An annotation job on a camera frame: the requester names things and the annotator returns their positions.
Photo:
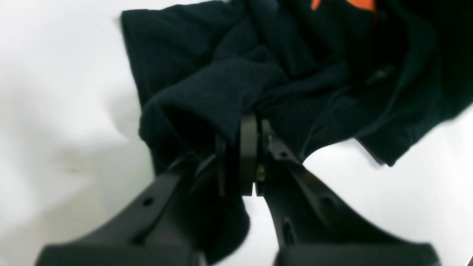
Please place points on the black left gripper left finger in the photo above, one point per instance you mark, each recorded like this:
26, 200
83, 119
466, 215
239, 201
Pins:
192, 214

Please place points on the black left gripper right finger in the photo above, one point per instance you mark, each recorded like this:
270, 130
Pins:
314, 226

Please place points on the black printed T-shirt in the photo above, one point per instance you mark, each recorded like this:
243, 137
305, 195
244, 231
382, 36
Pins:
322, 72

